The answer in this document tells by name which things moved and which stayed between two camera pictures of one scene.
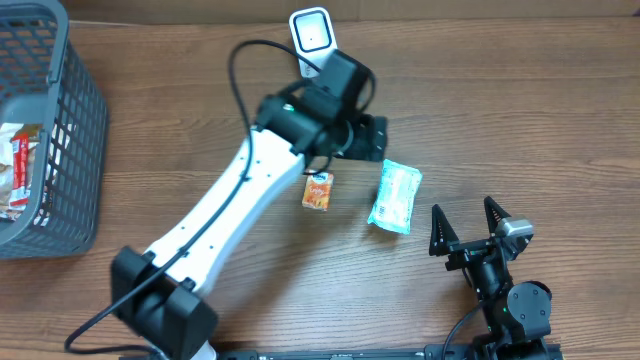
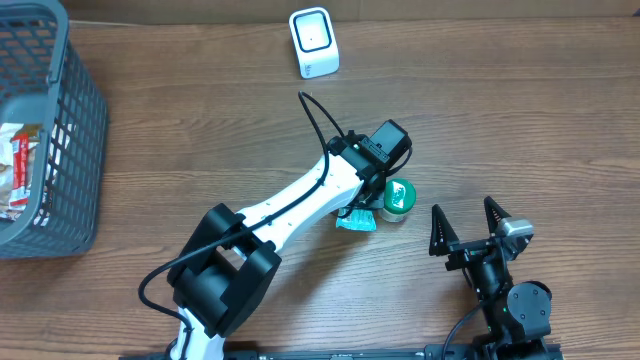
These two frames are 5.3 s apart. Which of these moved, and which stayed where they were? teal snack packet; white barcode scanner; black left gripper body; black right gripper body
Moved: teal snack packet; black left gripper body
Stayed: white barcode scanner; black right gripper body
